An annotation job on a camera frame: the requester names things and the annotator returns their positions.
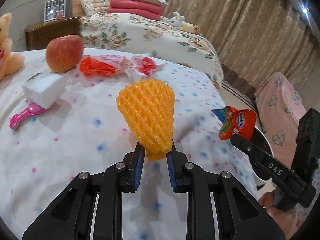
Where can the orange clear plastic bag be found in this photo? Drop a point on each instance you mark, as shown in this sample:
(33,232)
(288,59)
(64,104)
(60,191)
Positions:
(104,65)

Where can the beige teddy bear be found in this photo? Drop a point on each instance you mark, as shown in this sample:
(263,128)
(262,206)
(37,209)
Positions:
(10,62)

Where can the folded red blanket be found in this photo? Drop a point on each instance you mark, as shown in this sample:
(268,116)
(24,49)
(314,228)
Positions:
(147,10)

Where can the white rabbit plush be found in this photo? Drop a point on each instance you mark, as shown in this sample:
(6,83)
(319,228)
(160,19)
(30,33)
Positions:
(177,21)

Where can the white round trash bin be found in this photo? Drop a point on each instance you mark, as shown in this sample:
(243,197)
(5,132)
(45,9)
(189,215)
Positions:
(258,139)

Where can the red foil snack wrapper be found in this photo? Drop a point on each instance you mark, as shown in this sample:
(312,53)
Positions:
(240,122)

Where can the white dotted bed cover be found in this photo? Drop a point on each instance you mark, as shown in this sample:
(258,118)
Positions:
(84,131)

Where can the wooden nightstand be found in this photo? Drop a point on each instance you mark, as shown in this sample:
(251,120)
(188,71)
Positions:
(39,35)

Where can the red apple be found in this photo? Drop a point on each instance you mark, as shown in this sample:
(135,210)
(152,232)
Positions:
(64,53)

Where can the right hand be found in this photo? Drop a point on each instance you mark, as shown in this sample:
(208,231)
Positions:
(288,222)

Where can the pink toy hairbrush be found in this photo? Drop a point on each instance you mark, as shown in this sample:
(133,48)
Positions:
(31,110)

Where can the black white photo frame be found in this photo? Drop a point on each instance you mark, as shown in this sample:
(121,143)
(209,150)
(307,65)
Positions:
(54,10)

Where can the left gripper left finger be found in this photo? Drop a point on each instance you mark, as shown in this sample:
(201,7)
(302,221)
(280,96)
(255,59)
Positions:
(90,206)

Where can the white foam block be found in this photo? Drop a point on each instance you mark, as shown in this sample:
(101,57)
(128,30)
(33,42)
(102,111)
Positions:
(44,89)

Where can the floral pillow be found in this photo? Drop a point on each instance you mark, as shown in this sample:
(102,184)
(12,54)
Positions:
(91,7)

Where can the yellow bear plush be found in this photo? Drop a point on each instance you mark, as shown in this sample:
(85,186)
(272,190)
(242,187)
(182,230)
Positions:
(191,28)

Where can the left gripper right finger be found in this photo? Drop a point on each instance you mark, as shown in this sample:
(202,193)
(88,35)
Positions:
(219,207)

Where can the pink heart patterned cover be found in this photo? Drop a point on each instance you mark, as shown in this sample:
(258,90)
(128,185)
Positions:
(280,108)

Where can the white red paper wrapper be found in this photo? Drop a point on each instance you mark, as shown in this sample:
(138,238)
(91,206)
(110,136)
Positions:
(143,67)

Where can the beige patterned curtain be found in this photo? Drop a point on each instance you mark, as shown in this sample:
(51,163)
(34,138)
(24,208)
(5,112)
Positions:
(254,39)

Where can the yellow foam fruit net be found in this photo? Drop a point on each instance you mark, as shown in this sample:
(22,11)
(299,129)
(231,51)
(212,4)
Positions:
(148,109)

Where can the floral bed quilt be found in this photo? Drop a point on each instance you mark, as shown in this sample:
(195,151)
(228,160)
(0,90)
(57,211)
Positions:
(139,35)

